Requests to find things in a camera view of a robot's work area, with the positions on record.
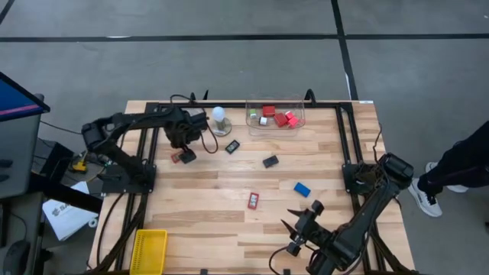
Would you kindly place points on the person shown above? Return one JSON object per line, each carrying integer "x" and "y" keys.
{"x": 458, "y": 164}

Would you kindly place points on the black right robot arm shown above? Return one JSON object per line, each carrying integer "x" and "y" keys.
{"x": 366, "y": 217}

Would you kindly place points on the black metal table frame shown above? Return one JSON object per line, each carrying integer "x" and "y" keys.
{"x": 237, "y": 105}

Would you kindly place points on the yellow tool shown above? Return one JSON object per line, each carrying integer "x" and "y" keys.
{"x": 79, "y": 166}

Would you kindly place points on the blue rectangular box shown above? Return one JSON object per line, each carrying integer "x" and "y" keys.
{"x": 302, "y": 189}

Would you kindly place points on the white printed paper sheets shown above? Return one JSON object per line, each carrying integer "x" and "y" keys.
{"x": 65, "y": 217}

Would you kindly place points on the black rectangular box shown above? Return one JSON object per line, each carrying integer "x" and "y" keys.
{"x": 270, "y": 161}

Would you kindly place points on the white black plug charger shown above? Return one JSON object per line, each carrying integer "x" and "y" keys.
{"x": 263, "y": 121}

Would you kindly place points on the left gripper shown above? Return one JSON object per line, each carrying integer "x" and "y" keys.
{"x": 181, "y": 133}

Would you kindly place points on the green white plug charger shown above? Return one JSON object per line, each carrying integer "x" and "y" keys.
{"x": 253, "y": 114}

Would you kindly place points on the red cube charger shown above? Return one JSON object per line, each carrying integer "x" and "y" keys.
{"x": 268, "y": 111}
{"x": 280, "y": 120}

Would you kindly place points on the small red framed display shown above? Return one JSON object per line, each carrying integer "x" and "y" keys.
{"x": 173, "y": 157}

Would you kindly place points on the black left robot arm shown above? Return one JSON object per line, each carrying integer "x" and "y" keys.
{"x": 133, "y": 118}

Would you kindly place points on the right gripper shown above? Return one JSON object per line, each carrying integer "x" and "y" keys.
{"x": 311, "y": 229}

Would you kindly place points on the red framed digital display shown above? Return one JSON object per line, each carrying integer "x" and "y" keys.
{"x": 253, "y": 201}

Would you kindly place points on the clear plastic bin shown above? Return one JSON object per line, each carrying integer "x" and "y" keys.
{"x": 254, "y": 129}

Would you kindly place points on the computer monitor blue screen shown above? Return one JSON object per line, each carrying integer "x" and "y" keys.
{"x": 15, "y": 99}

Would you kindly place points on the black framed digital display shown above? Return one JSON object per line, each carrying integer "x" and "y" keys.
{"x": 232, "y": 147}

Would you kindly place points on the yellow plastic basket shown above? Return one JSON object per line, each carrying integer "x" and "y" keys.
{"x": 149, "y": 252}

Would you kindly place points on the black computer mouse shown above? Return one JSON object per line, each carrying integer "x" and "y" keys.
{"x": 15, "y": 257}

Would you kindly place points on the black table clamp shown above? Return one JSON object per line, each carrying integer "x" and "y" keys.
{"x": 205, "y": 95}
{"x": 310, "y": 94}
{"x": 192, "y": 97}

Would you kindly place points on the white bulb on wooden base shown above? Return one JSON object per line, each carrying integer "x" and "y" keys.
{"x": 218, "y": 113}

